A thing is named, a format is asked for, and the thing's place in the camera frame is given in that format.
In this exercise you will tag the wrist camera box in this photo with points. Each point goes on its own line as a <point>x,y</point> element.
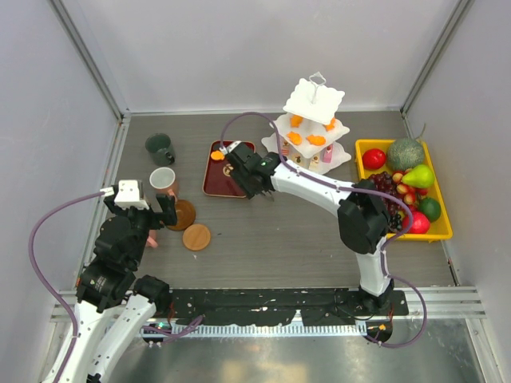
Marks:
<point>129,193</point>
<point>229,148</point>

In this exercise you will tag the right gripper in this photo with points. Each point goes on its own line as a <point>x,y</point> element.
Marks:
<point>250,191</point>

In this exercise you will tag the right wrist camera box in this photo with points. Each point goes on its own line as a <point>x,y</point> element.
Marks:
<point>229,148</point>

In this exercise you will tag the red dessert tray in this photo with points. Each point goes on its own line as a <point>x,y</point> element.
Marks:
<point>217,178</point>

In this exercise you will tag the red cherries cluster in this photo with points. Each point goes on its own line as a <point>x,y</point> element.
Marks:
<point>410,195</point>

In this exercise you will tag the pink mug near arm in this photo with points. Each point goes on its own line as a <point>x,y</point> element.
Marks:
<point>151,240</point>

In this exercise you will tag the red apple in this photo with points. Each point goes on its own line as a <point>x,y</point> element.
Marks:
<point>374,159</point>

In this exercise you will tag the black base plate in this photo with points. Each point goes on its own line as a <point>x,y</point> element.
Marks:
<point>277,307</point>

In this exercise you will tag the dark brown wooden saucer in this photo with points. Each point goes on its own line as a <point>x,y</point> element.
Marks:
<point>186,215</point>

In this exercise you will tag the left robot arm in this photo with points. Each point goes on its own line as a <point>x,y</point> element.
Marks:
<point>112,304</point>

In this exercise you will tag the green melon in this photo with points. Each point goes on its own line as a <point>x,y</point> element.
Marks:
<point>406,153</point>

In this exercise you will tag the white three-tier stand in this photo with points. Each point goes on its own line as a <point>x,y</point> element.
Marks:
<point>314,105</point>

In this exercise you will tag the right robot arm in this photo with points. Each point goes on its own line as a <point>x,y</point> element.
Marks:
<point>362,216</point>

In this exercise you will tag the light wooden coaster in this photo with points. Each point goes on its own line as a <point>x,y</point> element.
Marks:
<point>196,237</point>

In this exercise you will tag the purple grape bunch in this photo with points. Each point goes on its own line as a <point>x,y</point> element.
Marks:
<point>384,183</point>

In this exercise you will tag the dark green mug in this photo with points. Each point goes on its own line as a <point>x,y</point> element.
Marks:
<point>160,149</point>

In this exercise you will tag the metal serving tongs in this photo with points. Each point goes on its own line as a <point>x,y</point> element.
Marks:
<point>268,195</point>

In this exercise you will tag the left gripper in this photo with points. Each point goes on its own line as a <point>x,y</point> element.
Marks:
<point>167,203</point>

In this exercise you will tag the cream cake slice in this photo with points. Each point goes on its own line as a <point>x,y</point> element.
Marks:
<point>314,163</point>

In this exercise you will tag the dark grapes bunch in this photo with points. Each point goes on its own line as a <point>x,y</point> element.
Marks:
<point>396,223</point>

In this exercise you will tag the orange fish cookies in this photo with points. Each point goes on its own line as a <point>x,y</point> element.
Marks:
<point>297,138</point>

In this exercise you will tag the pink mug white inside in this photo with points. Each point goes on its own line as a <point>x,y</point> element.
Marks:
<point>163,180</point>

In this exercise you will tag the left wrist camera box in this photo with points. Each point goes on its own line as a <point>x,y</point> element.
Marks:
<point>129,193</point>

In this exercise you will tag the green pear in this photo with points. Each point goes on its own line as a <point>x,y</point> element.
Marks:
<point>419,177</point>

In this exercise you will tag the red pomegranate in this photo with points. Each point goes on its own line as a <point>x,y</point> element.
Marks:
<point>420,223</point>

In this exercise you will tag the green lime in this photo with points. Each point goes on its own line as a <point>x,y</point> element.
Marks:
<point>430,208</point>

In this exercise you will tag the yellow fruit bin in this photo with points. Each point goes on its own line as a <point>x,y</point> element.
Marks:
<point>440,229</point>

